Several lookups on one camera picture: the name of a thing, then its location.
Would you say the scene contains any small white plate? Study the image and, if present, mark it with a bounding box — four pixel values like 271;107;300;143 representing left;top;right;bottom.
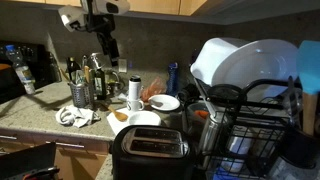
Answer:
147;94;181;112

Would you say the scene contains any silver drawer handle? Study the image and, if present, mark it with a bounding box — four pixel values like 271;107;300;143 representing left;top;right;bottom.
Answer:
45;140;86;149
0;134;18;141

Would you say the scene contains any black round strainer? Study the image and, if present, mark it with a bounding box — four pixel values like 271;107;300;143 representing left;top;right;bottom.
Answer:
206;83;248;108

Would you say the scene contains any large white plate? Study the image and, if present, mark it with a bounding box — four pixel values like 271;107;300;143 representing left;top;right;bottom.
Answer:
211;38;300;103

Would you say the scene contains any large white bowl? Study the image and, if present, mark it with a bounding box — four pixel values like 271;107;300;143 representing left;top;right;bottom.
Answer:
189;36;252;87

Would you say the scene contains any black and silver toaster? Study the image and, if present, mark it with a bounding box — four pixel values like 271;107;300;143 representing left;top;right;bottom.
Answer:
111;124;197;180

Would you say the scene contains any clear container with orange food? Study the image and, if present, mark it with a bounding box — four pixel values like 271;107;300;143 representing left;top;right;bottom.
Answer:
185;100;216;135

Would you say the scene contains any blue spatula with wooden handle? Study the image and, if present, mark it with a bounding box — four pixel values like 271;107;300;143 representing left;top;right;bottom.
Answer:
296;40;320;137

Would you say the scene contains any dark olive oil bottle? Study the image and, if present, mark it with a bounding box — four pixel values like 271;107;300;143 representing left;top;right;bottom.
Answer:
93;66;108;101

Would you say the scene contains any metal cup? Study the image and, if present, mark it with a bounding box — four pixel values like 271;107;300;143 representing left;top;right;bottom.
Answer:
199;111;232;168

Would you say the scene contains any clear plastic water bottle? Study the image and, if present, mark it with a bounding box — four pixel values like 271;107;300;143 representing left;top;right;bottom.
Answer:
4;44;37;96

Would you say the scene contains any perforated metal utensil holder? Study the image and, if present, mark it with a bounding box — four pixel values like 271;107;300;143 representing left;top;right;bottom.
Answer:
67;81;96;109

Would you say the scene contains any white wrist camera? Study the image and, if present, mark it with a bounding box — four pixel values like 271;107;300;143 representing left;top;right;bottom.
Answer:
57;5;89;33

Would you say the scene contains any black wire dish rack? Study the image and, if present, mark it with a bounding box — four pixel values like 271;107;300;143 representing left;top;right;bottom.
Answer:
181;77;320;180

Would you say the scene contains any white mug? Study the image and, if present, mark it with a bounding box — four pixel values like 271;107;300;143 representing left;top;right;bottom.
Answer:
125;98;145;113

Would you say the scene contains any wooden spoon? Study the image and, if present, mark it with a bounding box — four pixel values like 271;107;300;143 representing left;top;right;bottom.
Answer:
99;101;129;123

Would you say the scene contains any orange plastic bag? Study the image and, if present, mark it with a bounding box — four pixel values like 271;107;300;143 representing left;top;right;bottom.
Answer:
141;77;167;103

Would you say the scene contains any white cloth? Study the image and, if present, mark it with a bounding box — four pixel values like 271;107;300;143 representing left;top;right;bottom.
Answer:
54;104;102;129

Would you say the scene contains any white cutting board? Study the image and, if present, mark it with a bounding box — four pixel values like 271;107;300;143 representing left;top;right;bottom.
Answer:
106;106;135;136

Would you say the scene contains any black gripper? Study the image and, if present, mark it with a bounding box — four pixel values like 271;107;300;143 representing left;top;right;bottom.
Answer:
87;13;121;67

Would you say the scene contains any black case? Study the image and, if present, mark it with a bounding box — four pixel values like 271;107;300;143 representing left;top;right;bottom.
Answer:
0;142;62;180

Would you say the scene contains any white wall outlet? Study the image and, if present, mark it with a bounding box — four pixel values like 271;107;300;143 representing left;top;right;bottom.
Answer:
118;58;129;74

